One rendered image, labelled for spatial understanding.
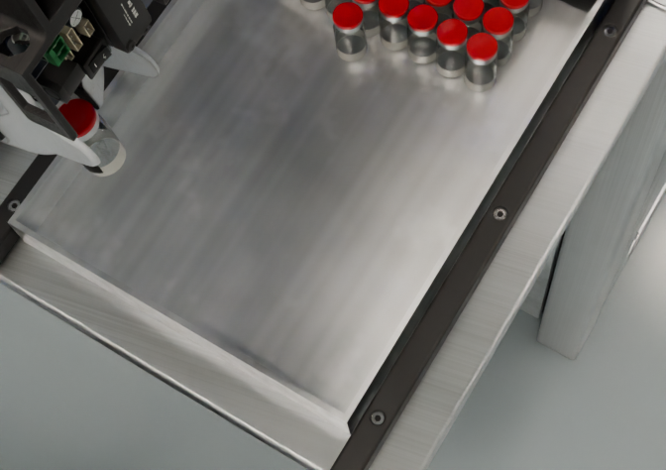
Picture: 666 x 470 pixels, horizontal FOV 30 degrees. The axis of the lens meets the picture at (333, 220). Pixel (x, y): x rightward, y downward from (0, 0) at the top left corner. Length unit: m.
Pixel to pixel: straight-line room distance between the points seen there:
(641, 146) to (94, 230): 0.48
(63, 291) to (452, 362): 0.26
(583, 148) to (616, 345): 0.90
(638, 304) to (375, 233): 0.97
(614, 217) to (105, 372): 0.81
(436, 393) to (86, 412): 1.02
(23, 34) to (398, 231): 0.41
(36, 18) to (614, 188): 0.81
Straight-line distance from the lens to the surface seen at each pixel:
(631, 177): 1.14
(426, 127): 0.84
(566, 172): 0.83
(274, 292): 0.80
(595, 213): 1.24
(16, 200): 0.85
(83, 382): 1.76
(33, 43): 0.45
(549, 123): 0.83
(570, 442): 1.68
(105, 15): 0.47
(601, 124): 0.85
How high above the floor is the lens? 1.64
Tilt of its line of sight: 68 degrees down
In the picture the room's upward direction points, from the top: 12 degrees counter-clockwise
